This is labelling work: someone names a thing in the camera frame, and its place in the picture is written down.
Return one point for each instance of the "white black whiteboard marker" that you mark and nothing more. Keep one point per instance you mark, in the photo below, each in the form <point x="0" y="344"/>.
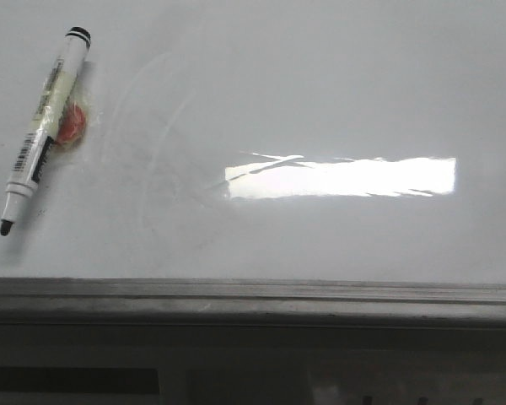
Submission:
<point x="44" y="127"/>

